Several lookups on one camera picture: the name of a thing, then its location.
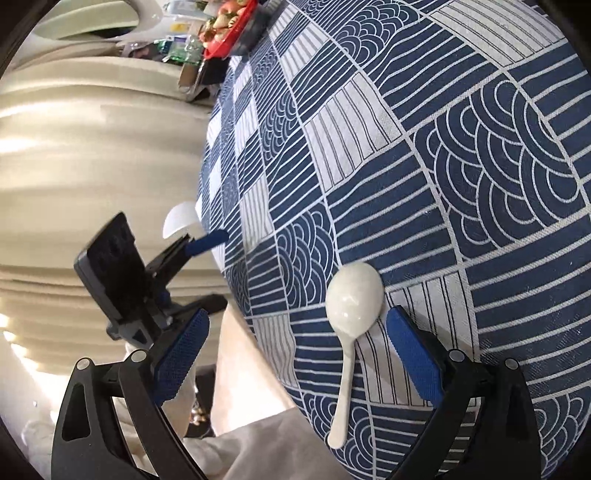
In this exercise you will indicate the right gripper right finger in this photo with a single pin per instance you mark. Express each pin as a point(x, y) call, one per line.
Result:
point(504, 444)

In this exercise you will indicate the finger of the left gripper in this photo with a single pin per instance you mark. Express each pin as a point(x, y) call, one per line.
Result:
point(196, 247)
point(210, 304)

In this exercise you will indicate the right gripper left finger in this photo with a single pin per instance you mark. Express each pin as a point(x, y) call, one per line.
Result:
point(88, 442)

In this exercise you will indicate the red fruit bowl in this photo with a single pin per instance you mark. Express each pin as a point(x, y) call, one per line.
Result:
point(219, 35)

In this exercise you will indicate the blue patterned tablecloth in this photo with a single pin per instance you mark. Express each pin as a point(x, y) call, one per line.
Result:
point(445, 143)

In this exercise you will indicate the white ceramic spoon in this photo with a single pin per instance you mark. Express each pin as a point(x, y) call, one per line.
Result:
point(182, 218)
point(353, 303)

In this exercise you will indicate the round wall mirror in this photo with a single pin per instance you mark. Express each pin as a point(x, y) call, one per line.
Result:
point(81, 19)

